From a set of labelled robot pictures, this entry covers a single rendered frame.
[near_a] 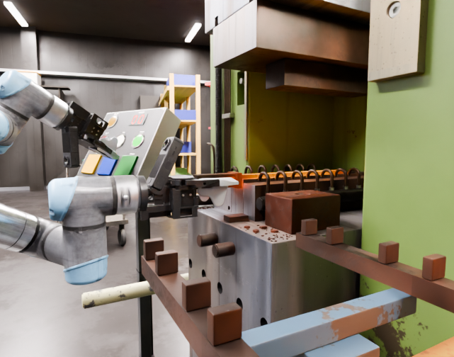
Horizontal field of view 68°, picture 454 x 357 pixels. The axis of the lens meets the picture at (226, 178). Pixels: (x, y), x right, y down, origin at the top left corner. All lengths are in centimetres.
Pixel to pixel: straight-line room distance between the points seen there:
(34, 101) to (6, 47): 871
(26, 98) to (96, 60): 841
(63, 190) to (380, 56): 58
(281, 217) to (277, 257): 9
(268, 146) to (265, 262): 51
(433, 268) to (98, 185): 51
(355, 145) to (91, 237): 82
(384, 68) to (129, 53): 890
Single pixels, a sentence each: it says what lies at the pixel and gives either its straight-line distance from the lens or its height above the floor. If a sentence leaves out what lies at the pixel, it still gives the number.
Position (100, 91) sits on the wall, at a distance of 920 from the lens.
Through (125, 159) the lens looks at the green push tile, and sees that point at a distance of 113.
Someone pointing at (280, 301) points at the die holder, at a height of 81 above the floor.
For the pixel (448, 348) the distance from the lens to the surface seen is 21.
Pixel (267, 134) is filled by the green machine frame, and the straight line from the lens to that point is 103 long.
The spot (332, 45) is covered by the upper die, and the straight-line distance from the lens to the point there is 85.
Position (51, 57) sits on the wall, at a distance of 943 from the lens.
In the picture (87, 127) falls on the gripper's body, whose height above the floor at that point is 112.
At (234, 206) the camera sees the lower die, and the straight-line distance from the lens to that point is 78.
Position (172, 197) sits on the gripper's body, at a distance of 67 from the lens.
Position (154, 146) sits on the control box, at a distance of 110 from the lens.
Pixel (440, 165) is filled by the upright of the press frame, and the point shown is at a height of 105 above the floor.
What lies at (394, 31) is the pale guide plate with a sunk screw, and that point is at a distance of 64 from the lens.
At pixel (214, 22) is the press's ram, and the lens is 91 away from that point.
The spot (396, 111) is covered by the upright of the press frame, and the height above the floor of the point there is 113.
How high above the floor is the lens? 108
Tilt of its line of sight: 6 degrees down
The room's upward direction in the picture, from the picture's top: straight up
